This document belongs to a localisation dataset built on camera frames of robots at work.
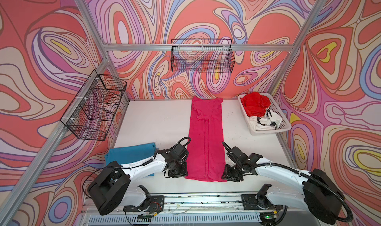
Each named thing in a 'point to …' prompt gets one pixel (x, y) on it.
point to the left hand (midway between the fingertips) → (189, 174)
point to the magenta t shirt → (206, 154)
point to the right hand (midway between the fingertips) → (226, 181)
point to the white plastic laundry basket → (284, 124)
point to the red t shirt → (255, 104)
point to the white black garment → (268, 122)
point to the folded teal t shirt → (125, 154)
